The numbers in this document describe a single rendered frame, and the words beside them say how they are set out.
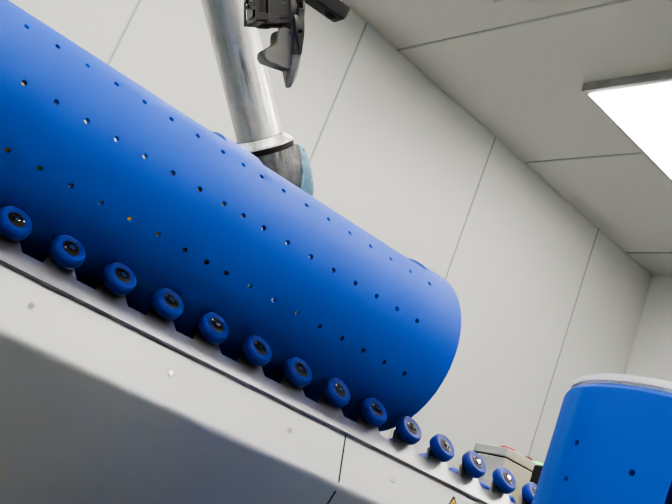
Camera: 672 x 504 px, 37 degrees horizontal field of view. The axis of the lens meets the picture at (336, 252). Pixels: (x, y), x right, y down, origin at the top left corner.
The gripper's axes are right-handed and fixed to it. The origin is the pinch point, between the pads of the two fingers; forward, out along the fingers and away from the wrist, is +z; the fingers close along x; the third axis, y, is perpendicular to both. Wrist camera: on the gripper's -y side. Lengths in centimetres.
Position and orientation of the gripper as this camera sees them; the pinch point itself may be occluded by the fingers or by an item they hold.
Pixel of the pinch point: (292, 79)
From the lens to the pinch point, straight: 165.3
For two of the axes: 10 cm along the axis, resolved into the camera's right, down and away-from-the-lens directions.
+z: 0.0, 10.0, 0.4
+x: 3.5, 0.4, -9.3
